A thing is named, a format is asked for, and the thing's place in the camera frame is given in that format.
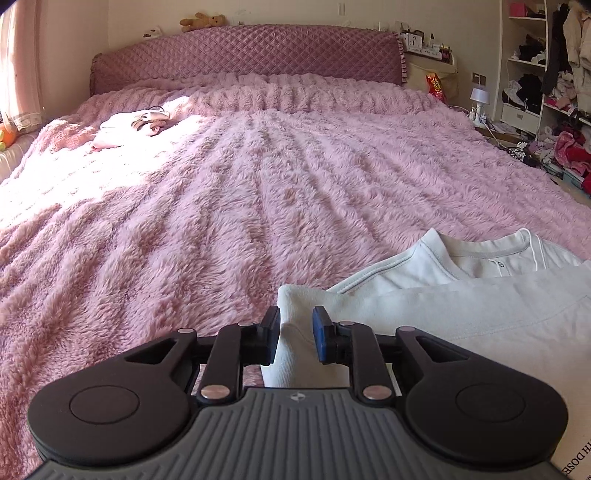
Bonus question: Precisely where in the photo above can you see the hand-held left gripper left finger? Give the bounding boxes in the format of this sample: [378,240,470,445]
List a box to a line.
[124,305,282,404]

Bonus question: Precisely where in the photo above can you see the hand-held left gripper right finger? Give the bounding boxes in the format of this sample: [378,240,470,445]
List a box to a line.
[312,305,468,403]

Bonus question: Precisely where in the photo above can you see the white printed sweatshirt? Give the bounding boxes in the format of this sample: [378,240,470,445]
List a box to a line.
[261,227,591,480]

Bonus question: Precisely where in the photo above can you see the small pink clothes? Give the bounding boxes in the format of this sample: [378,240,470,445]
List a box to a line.
[90,107,172,151]

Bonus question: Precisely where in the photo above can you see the hanging clothes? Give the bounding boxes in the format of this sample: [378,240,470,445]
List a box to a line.
[540,0,591,100]

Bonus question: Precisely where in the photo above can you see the pink fluffy blanket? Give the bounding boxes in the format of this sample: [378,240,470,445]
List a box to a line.
[0,71,591,464]

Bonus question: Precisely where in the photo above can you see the red snack bag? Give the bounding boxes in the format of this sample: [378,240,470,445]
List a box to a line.
[425,72,450,103]

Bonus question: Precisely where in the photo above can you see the purple quilted headboard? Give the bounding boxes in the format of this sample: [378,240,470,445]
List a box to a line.
[89,32,410,99]

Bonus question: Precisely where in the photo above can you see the white table lamp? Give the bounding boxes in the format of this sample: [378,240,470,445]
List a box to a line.
[469,88,491,126]

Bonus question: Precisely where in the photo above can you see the bedside clutter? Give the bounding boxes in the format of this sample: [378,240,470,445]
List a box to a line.
[398,28,457,62]

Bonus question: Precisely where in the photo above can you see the cream mattress sheet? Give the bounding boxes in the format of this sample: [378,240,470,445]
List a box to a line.
[0,129,47,185]

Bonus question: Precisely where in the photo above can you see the brown teddy bear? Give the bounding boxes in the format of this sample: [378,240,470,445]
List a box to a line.
[180,12,227,33]

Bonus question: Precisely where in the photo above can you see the orange plush toy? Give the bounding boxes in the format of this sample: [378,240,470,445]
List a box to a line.
[0,121,20,151]

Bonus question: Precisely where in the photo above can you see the white open shelf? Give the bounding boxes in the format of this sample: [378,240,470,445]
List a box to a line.
[498,0,591,139]

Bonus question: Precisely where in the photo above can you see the pink lace curtain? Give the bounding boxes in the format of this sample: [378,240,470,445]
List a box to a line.
[0,0,48,136]

